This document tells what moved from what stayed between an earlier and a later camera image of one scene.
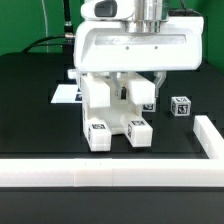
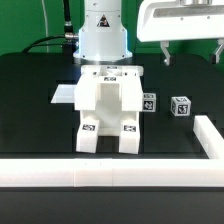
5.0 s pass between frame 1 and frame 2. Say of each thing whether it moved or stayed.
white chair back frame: moved
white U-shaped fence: stayed
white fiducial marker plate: stayed
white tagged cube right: stayed
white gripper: moved
